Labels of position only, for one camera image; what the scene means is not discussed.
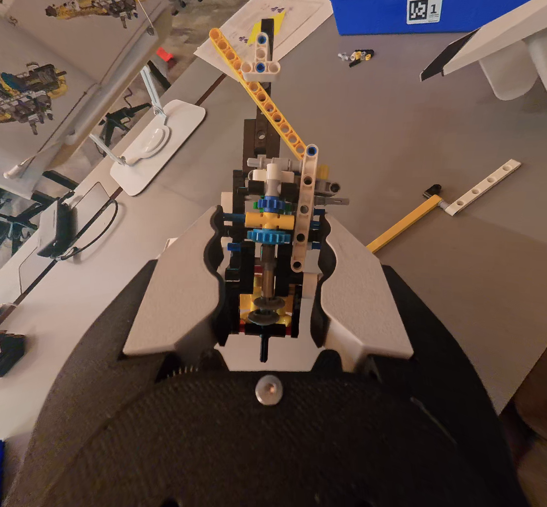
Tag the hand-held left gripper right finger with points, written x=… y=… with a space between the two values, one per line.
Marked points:
x=363 y=302

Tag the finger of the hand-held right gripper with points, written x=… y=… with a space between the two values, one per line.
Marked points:
x=504 y=41

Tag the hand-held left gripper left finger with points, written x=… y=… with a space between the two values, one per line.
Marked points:
x=175 y=297

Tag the lego technic model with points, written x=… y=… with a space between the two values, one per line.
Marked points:
x=273 y=220

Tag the yellow lego beam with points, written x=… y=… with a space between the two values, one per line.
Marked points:
x=406 y=224

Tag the small black lego pin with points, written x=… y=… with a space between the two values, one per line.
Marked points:
x=432 y=191

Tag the small black yellow lego piece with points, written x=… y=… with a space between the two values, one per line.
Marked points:
x=363 y=55

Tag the white lego beam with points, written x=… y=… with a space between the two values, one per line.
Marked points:
x=483 y=186

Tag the lego instruction booklet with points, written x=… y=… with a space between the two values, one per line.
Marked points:
x=64 y=45

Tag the black power adapter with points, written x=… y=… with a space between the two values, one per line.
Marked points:
x=55 y=229

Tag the white book stand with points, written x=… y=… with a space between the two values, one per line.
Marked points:
x=179 y=131

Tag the black battery charger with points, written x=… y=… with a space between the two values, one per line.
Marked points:
x=10 y=353

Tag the paper instruction sheet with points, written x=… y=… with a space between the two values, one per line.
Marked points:
x=299 y=11

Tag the small red object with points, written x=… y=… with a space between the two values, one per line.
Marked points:
x=166 y=54

